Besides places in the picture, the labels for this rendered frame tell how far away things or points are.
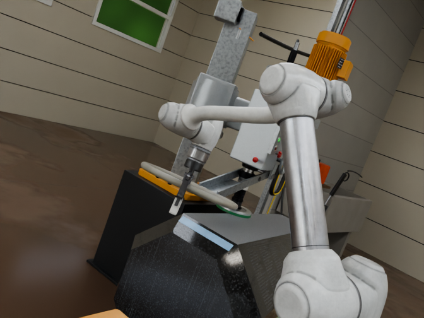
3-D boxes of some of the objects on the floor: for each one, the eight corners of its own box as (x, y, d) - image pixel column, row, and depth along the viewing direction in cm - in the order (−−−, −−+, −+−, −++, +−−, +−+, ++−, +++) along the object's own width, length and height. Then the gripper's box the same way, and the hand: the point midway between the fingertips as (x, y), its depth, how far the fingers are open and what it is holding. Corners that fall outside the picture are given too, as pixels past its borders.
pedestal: (86, 261, 328) (118, 167, 319) (147, 254, 383) (176, 173, 373) (146, 310, 292) (185, 206, 282) (205, 294, 346) (239, 206, 336)
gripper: (203, 163, 178) (180, 219, 177) (204, 164, 195) (182, 215, 194) (186, 156, 178) (162, 211, 177) (188, 158, 195) (166, 208, 194)
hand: (175, 206), depth 186 cm, fingers closed on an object, 4 cm apart
